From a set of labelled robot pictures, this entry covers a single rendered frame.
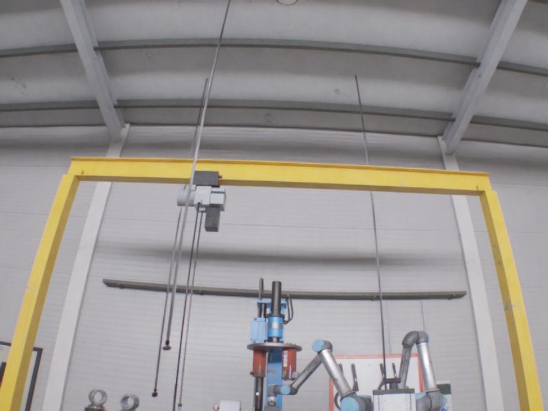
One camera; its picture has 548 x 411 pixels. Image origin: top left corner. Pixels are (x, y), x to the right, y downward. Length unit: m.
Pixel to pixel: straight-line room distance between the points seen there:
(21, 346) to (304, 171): 3.60
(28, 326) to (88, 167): 2.00
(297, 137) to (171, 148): 2.59
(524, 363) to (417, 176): 2.40
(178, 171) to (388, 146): 4.86
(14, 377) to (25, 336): 0.41
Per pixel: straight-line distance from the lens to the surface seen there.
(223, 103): 7.47
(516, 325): 4.40
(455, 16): 7.04
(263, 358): 4.11
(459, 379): 6.72
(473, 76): 7.64
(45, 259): 4.48
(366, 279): 6.49
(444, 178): 4.83
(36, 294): 4.39
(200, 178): 4.27
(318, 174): 4.38
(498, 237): 4.66
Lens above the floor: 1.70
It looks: 30 degrees up
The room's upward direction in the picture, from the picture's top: 2 degrees clockwise
